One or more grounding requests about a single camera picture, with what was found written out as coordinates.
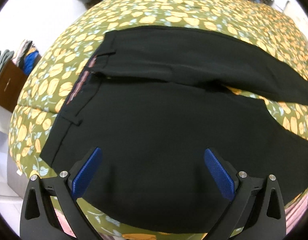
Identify stack of colourful clothes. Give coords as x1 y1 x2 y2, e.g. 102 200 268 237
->
14 40 41 76

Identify green floral bed quilt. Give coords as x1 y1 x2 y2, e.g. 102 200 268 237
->
8 0 308 240

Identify black pants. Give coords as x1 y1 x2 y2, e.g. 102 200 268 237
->
40 26 308 233

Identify pink dotted pyjama legs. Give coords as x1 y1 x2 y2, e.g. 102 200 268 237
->
54 192 308 238

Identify brown wooden drawer cabinet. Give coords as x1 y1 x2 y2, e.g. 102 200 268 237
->
0 60 28 113

